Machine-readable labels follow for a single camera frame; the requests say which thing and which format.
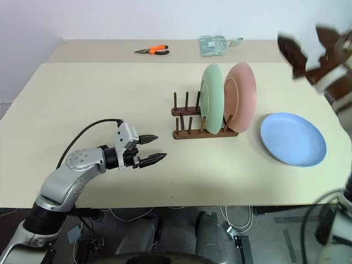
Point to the wooden dish rack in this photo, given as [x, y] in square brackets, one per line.
[192, 134]

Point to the black metal bracket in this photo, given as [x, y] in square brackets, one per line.
[242, 247]

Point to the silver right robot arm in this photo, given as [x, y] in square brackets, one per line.
[341, 228]

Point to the green plate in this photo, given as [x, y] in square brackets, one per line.
[213, 82]

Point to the blue plate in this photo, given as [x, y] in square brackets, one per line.
[292, 137]

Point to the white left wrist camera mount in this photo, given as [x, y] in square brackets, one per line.
[121, 137]

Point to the dark rounded grey shape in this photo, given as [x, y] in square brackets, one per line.
[140, 236]
[210, 236]

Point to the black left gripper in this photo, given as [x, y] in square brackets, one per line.
[130, 159]

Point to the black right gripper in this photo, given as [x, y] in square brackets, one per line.
[313, 75]

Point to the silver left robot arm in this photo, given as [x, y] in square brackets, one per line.
[82, 162]

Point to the pink plate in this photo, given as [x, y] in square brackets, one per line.
[244, 96]

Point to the clear plastic bag package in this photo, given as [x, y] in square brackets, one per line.
[211, 45]

